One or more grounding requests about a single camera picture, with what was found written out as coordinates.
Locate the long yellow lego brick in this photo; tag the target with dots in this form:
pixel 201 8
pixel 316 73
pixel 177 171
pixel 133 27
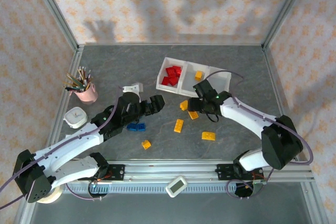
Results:
pixel 193 115
pixel 179 125

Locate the small blue lego brick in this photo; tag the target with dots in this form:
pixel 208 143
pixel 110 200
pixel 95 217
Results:
pixel 142 127

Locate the long red lego brick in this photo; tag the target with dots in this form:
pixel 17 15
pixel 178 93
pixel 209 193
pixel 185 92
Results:
pixel 176 76
pixel 173 81
pixel 166 80

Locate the yellow sloped lego brick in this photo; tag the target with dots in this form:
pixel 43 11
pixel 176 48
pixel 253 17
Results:
pixel 208 136

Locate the red sloped lego brick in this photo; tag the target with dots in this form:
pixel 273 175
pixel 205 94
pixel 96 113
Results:
pixel 170 71

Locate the small red lego brick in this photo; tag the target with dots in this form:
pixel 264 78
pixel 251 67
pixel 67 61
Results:
pixel 178 70

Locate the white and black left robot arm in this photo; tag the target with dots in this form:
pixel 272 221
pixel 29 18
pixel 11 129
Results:
pixel 71 142

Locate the white plastic bin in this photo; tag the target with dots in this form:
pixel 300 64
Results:
pixel 189 85
pixel 162 87
pixel 220 82

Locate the pink cup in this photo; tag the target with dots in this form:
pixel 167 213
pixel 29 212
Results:
pixel 88 95

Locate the white alarm clock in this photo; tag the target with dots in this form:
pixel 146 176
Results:
pixel 75 117

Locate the coloured pencil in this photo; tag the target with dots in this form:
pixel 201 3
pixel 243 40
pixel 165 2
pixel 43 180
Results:
pixel 89 77
pixel 82 75
pixel 74 79
pixel 85 75
pixel 73 85

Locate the black pencil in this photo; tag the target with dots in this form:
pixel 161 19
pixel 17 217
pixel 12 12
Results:
pixel 71 89

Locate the white digital timer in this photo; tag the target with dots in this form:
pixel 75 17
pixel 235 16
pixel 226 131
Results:
pixel 176 186

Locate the masking tape roll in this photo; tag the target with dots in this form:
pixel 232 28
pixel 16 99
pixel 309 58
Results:
pixel 56 196

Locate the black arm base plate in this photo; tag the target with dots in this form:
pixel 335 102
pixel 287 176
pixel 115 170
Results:
pixel 223 171
pixel 118 172

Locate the wide aluminium extrusion rail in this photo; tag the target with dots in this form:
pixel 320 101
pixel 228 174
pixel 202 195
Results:
pixel 168 169

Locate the aluminium frame rail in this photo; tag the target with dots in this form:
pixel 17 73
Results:
pixel 59 119
pixel 282 103

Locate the aluminium frame post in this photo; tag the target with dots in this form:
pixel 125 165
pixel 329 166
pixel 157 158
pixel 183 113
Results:
pixel 55 11
pixel 286 11

